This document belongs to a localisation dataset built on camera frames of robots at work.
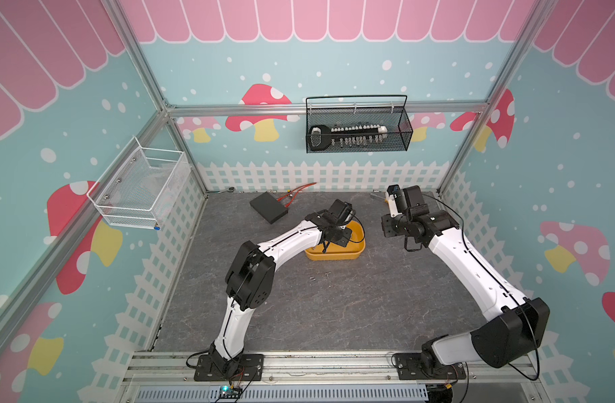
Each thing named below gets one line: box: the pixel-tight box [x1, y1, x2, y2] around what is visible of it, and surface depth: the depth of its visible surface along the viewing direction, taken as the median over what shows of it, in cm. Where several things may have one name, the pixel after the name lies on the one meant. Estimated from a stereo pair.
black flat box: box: [249, 191, 289, 225], surface depth 116 cm
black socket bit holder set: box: [308, 125, 389, 152], surface depth 91 cm
